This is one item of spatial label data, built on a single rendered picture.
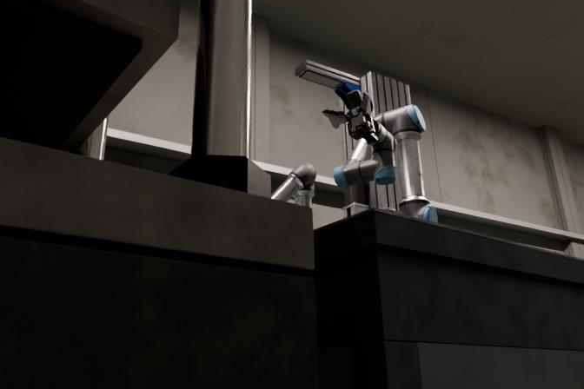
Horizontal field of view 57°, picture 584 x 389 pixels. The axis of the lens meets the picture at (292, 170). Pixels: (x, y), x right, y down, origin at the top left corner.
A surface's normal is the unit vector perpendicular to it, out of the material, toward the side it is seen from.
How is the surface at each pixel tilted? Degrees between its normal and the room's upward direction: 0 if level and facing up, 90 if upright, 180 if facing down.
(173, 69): 90
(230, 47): 90
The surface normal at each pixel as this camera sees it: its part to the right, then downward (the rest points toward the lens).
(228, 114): 0.35, -0.36
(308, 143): 0.54, -0.33
